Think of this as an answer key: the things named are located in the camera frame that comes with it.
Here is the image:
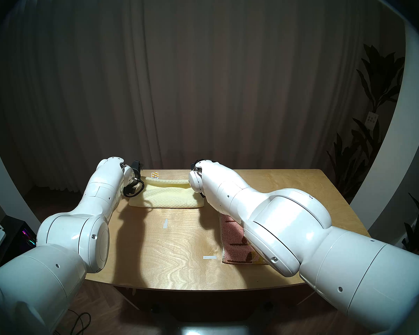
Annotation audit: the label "cream terry towel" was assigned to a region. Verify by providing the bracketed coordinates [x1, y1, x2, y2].
[128, 171, 205, 209]

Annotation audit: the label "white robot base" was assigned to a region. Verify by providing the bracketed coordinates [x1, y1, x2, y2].
[175, 324, 259, 335]

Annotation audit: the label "pink blue sun-print towel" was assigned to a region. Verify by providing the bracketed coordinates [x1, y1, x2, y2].
[219, 212, 269, 265]

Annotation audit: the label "grey pleated curtain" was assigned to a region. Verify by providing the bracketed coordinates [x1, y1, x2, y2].
[0, 0, 402, 195]

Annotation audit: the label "black computer case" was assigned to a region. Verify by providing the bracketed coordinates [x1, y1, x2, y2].
[0, 216, 39, 272]

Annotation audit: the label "tall dark leafy plant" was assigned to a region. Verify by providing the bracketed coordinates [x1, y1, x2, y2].
[326, 44, 405, 202]

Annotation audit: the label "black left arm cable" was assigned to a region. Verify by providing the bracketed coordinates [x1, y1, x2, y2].
[123, 177, 145, 198]

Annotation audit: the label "black floor cables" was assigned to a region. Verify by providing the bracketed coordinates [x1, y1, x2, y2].
[56, 312, 91, 335]

